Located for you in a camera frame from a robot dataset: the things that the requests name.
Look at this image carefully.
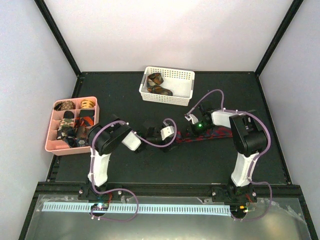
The red navy striped tie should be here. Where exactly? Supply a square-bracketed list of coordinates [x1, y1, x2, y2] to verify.
[175, 126, 233, 144]

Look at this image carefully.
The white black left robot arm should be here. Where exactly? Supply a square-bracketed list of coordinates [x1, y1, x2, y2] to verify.
[87, 114, 178, 200]

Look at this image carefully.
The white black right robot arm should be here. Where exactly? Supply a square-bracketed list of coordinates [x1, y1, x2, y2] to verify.
[185, 108, 271, 202]

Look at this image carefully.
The white perforated plastic basket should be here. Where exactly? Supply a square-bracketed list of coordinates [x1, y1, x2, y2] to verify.
[139, 66, 195, 107]

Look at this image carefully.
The brown patterned tie in basket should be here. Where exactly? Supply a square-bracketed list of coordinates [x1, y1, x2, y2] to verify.
[147, 72, 173, 96]

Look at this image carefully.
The orange navy striped tie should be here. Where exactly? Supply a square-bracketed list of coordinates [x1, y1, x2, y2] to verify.
[74, 116, 95, 128]

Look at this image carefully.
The orange patterned rolled tie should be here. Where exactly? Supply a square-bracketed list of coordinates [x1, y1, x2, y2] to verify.
[80, 99, 96, 109]

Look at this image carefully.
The dark geometric rolled tie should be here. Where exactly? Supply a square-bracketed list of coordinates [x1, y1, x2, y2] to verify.
[63, 137, 89, 148]

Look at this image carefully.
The camouflage rolled tie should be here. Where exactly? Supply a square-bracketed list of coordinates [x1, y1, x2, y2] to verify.
[57, 118, 75, 132]

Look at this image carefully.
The black rolled tie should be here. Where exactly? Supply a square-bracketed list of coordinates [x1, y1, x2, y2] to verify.
[63, 110, 74, 119]

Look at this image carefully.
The brown monogram rolled tie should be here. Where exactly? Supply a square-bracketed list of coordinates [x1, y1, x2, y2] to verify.
[53, 100, 76, 111]

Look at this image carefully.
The pink divided organizer tray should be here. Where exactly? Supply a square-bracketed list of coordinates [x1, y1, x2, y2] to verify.
[45, 96, 100, 156]

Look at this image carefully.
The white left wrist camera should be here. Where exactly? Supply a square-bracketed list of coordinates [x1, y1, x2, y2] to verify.
[160, 125, 175, 141]

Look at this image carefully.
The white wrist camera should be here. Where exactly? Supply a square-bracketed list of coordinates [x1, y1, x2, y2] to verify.
[160, 125, 175, 141]
[184, 113, 199, 125]

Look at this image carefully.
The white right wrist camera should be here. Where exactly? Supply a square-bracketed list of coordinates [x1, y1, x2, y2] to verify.
[184, 113, 199, 125]

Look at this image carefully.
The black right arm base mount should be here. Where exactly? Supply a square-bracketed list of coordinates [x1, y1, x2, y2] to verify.
[211, 183, 257, 204]

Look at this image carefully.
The light blue slotted cable duct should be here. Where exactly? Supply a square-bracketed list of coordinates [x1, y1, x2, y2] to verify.
[41, 202, 231, 217]

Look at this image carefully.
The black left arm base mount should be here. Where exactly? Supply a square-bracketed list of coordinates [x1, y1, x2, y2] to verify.
[77, 182, 123, 203]

